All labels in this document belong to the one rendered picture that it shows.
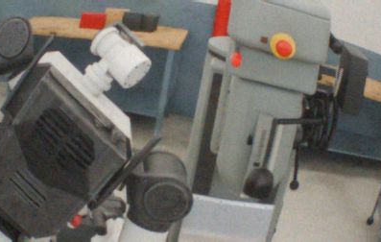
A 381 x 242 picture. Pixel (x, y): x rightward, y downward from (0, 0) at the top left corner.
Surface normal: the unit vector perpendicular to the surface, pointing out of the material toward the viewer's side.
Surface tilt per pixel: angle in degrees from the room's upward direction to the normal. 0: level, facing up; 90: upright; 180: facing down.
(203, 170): 90
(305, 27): 90
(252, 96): 90
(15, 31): 75
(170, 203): 85
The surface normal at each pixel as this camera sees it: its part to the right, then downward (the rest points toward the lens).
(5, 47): 0.36, 0.11
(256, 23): -0.10, 0.33
